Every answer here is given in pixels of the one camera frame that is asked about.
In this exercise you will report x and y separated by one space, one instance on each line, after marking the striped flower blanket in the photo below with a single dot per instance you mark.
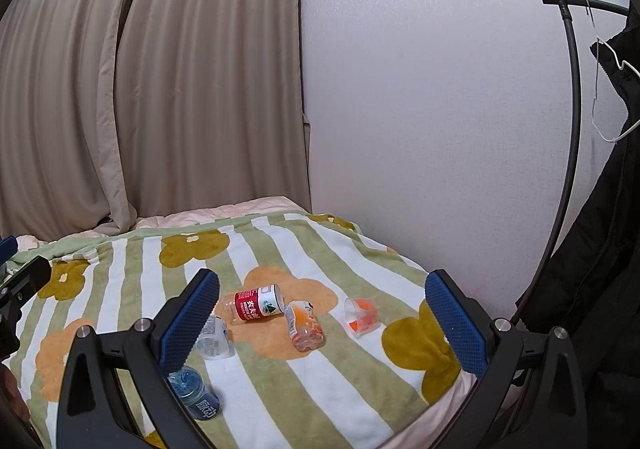
310 379

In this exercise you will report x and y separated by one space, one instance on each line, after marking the black jacket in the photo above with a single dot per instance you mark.
600 254

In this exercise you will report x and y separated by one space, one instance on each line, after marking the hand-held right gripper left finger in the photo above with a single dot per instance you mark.
192 316

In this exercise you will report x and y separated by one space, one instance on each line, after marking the red label plastic bottle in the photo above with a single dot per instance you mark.
252 305

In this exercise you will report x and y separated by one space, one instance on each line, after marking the blue plastic bottle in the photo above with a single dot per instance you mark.
197 394

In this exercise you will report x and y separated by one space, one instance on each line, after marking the clear plastic cup orange print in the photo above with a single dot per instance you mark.
363 316

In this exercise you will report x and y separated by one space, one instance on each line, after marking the beige curtain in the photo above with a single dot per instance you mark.
150 79

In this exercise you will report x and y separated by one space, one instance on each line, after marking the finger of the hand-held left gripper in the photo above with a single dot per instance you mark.
22 279

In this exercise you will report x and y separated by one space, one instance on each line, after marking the orange label plastic bottle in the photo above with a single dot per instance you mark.
304 326

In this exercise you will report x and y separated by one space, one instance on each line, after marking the black clothes rack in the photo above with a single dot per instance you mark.
570 129

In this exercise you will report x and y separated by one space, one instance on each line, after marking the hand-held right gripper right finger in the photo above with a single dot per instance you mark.
457 324

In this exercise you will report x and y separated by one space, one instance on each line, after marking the white label plastic bottle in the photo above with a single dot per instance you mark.
214 338

